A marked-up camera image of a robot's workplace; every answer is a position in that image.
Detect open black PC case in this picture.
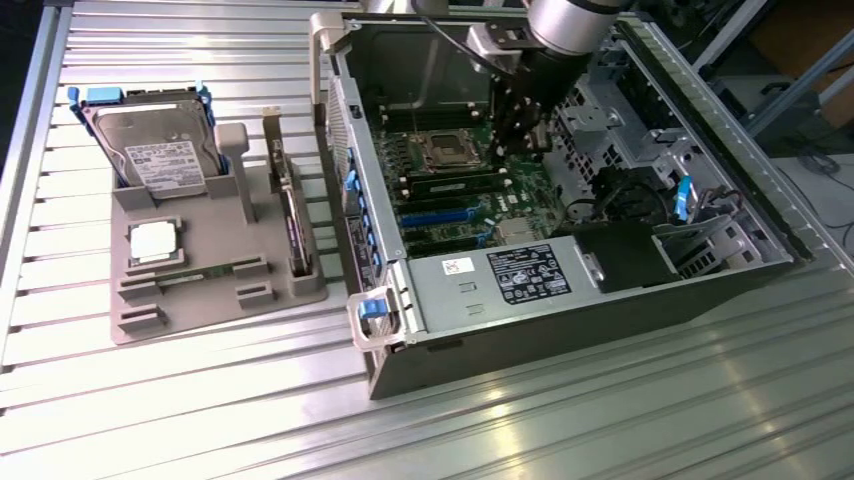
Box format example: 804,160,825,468
310,10,820,401

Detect blue case latch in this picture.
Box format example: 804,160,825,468
355,297,391,320

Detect silver CPU chip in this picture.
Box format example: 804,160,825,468
129,224,182,261

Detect grey parts rack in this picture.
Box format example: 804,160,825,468
109,121,331,348

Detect metal disk bay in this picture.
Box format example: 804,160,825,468
552,48,677,197

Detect black wire bundle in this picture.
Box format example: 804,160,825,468
565,168,677,227

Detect blue disk wire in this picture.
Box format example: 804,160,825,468
673,174,697,222

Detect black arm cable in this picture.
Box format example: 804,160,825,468
418,14,510,77

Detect aluminium frame post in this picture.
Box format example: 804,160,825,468
690,0,854,142

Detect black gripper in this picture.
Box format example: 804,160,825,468
494,45,594,157

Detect RAM stick green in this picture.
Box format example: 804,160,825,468
155,264,239,287

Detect graphics card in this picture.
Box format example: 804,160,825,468
261,105,317,277

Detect blue expansion slot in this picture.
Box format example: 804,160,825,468
398,206,470,227

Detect blue disk caddy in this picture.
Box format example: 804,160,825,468
66,82,233,182

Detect installed RAM stick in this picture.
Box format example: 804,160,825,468
407,173,513,200

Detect silver hard disk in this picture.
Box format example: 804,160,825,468
93,101,210,200

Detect green motherboard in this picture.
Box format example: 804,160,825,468
371,123,577,262

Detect silver chipset heat sink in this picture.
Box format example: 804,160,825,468
496,220,537,247

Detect black background box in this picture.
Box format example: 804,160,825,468
712,73,824,157

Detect CPU socket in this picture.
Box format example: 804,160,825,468
415,130,473,169

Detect black plastic shroud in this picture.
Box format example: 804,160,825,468
572,221,684,294

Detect grey power supply unit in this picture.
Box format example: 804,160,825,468
405,236,606,334

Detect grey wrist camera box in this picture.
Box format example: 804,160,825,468
465,21,537,77

